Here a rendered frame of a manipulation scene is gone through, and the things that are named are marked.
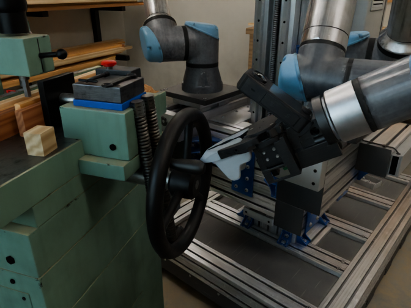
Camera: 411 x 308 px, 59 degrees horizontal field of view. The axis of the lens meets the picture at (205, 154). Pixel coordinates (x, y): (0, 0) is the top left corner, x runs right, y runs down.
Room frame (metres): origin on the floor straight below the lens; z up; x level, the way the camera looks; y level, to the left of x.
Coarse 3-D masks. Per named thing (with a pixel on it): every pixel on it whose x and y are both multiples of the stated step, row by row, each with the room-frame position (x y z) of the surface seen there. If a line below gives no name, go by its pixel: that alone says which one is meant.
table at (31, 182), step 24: (0, 144) 0.58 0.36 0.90; (24, 144) 0.58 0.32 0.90; (72, 144) 0.59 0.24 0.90; (0, 168) 0.49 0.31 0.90; (24, 168) 0.49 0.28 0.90; (48, 168) 0.52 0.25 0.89; (72, 168) 0.57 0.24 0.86; (96, 168) 0.58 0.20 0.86; (120, 168) 0.56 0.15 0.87; (0, 192) 0.43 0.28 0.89; (24, 192) 0.47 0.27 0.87; (48, 192) 0.51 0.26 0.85; (0, 216) 0.42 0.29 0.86
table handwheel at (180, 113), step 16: (192, 112) 0.62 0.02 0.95; (176, 128) 0.56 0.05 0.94; (192, 128) 0.63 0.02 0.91; (208, 128) 0.70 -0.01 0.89; (160, 144) 0.53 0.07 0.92; (208, 144) 0.72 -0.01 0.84; (160, 160) 0.51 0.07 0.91; (160, 176) 0.49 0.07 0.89; (176, 176) 0.59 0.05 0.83; (192, 176) 0.59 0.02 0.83; (208, 176) 0.71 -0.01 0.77; (160, 192) 0.48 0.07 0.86; (176, 192) 0.57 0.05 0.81; (192, 192) 0.58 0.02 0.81; (208, 192) 0.70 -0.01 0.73; (160, 208) 0.48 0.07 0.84; (176, 208) 0.55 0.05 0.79; (192, 208) 0.68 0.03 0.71; (160, 224) 0.48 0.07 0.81; (192, 224) 0.63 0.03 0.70; (160, 240) 0.48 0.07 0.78; (176, 240) 0.58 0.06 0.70; (192, 240) 0.60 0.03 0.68; (160, 256) 0.50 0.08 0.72; (176, 256) 0.53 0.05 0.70
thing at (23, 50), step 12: (0, 36) 0.70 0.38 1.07; (12, 36) 0.70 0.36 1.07; (24, 36) 0.70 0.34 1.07; (36, 36) 0.70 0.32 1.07; (48, 36) 0.73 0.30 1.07; (0, 48) 0.69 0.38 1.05; (12, 48) 0.68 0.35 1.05; (24, 48) 0.67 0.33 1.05; (36, 48) 0.70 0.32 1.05; (48, 48) 0.73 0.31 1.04; (0, 60) 0.69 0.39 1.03; (12, 60) 0.68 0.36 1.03; (24, 60) 0.67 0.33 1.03; (36, 60) 0.69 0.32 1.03; (48, 60) 0.72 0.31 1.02; (0, 72) 0.69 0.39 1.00; (12, 72) 0.68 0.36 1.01; (24, 72) 0.67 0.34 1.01; (36, 72) 0.68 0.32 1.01
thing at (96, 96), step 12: (96, 72) 0.71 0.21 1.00; (120, 72) 0.69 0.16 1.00; (132, 72) 0.69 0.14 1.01; (72, 84) 0.62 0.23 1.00; (84, 84) 0.62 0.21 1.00; (96, 84) 0.61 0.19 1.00; (120, 84) 0.61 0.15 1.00; (132, 84) 0.63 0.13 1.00; (84, 96) 0.62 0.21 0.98; (96, 96) 0.61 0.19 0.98; (108, 96) 0.60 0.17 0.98; (120, 96) 0.59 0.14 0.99; (132, 96) 0.63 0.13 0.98; (108, 108) 0.60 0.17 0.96; (120, 108) 0.59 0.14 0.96
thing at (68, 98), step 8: (72, 72) 0.74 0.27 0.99; (40, 80) 0.67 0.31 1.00; (48, 80) 0.67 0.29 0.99; (56, 80) 0.69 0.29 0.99; (64, 80) 0.71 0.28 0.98; (72, 80) 0.74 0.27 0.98; (40, 88) 0.66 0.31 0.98; (48, 88) 0.67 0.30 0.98; (56, 88) 0.69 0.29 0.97; (64, 88) 0.71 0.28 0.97; (72, 88) 0.73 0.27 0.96; (40, 96) 0.66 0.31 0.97; (48, 96) 0.67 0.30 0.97; (56, 96) 0.69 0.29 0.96; (64, 96) 0.69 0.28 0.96; (72, 96) 0.68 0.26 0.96; (48, 104) 0.66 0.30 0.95; (56, 104) 0.68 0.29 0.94; (48, 112) 0.66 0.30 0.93; (56, 112) 0.68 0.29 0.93; (48, 120) 0.66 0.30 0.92; (56, 120) 0.67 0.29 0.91
